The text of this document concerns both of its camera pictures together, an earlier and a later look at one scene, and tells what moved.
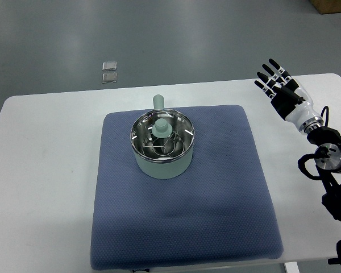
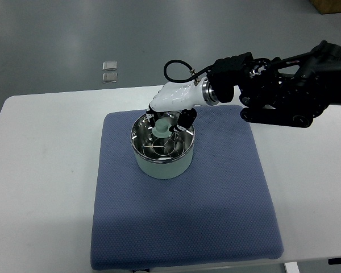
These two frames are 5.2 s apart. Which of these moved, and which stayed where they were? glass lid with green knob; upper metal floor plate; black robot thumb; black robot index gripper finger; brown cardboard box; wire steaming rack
Moved: black robot index gripper finger; black robot thumb
Stayed: brown cardboard box; wire steaming rack; upper metal floor plate; glass lid with green knob
